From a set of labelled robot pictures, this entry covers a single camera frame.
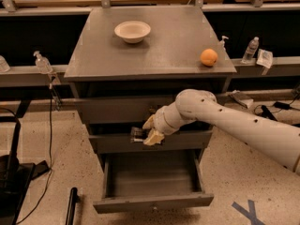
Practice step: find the black stand base left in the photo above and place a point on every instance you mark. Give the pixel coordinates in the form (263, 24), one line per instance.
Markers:
(15, 177)

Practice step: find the grey top drawer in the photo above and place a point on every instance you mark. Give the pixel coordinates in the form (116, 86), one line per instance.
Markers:
(108, 110)

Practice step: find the small pump bottle behind cabinet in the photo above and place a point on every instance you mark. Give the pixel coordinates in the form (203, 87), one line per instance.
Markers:
(222, 42)

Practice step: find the black tube on floor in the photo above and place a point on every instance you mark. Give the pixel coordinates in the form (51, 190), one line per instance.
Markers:
(73, 199)

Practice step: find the grey open bottom drawer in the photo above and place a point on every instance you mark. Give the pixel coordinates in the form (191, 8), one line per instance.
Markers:
(153, 180)

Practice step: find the grey packet on ledge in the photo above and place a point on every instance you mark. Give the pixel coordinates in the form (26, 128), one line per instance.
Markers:
(241, 98)

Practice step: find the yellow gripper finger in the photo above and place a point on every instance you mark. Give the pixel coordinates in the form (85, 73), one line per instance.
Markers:
(149, 123)
(154, 137)

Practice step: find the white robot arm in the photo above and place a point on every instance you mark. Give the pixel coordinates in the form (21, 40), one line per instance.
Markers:
(279, 141)

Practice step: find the clear plastic water bottle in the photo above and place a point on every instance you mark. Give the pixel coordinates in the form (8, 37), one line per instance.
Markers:
(250, 50)

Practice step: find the black stand leg right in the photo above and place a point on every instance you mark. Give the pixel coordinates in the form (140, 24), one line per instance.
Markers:
(267, 114)

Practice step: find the grey middle drawer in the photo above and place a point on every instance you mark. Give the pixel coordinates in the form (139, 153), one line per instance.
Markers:
(121, 143)

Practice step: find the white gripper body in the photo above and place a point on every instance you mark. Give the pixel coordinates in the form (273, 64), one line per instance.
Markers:
(159, 121)

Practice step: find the white ceramic bowl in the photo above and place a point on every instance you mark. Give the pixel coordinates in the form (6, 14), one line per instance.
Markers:
(132, 31)

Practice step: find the blue tape cross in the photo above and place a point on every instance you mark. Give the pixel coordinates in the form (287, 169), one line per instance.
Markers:
(249, 213)

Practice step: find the white wipes packet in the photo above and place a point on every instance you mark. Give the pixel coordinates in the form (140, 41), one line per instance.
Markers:
(265, 58)

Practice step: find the orange fruit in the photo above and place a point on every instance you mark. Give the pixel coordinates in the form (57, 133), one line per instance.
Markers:
(208, 57)

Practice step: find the grey drawer cabinet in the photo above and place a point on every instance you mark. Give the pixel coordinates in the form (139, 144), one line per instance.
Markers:
(166, 62)

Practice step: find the clear sanitizer pump bottle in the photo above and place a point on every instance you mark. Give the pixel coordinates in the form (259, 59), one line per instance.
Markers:
(42, 63)

